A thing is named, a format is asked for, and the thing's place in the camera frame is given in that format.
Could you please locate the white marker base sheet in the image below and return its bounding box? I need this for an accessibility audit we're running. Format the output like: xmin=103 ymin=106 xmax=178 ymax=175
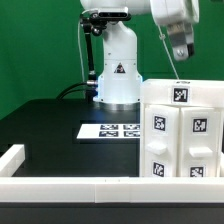
xmin=77 ymin=124 xmax=140 ymax=139

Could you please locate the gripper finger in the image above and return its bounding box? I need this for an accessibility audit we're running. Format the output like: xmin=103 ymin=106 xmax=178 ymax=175
xmin=167 ymin=22 xmax=194 ymax=61

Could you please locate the white small cabinet top block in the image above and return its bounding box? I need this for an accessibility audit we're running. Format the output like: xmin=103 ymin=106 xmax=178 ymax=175
xmin=140 ymin=79 xmax=224 ymax=108

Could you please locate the black cable bundle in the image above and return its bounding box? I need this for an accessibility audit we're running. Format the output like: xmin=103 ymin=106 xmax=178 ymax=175
xmin=55 ymin=79 xmax=100 ymax=100

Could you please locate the white thin cable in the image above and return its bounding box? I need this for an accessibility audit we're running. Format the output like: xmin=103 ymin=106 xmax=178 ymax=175
xmin=77 ymin=9 xmax=88 ymax=99

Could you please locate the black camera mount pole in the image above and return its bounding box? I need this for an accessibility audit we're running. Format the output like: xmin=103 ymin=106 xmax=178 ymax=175
xmin=80 ymin=12 xmax=106 ymax=80

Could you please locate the white U-shaped fence wall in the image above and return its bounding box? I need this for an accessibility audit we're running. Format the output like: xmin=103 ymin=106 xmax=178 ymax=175
xmin=0 ymin=144 xmax=224 ymax=203

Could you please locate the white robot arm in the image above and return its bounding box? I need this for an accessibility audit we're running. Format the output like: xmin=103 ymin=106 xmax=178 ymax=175
xmin=80 ymin=0 xmax=199 ymax=110

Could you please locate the white cabinet body box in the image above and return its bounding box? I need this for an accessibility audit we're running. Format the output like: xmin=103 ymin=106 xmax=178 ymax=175
xmin=140 ymin=105 xmax=222 ymax=178

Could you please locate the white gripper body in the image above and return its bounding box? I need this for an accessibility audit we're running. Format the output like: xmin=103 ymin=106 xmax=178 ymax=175
xmin=150 ymin=0 xmax=199 ymax=26

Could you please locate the white cabinet door panel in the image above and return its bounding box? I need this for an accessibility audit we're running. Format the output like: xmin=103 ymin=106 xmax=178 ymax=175
xmin=178 ymin=107 xmax=222 ymax=178
xmin=144 ymin=105 xmax=179 ymax=177

